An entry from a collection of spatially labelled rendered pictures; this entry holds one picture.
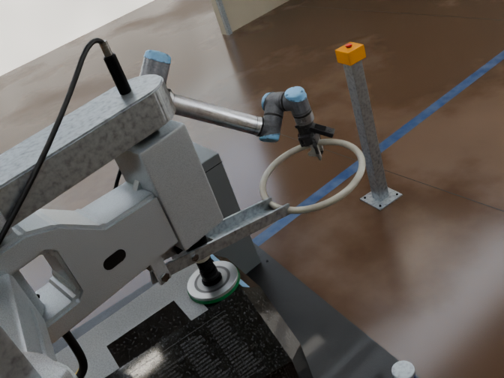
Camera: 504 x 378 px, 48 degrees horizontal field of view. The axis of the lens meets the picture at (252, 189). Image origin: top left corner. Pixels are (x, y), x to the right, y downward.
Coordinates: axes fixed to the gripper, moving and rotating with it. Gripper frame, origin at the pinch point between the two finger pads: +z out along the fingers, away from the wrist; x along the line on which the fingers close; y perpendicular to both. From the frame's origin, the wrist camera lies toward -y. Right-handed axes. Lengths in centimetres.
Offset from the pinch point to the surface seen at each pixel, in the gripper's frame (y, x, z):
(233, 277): 23, 79, -3
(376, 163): -6, -72, 63
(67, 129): 38, 95, -90
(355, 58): -11, -74, -10
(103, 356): 66, 116, -5
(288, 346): 5, 93, 22
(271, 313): 12, 84, 14
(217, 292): 27, 87, -4
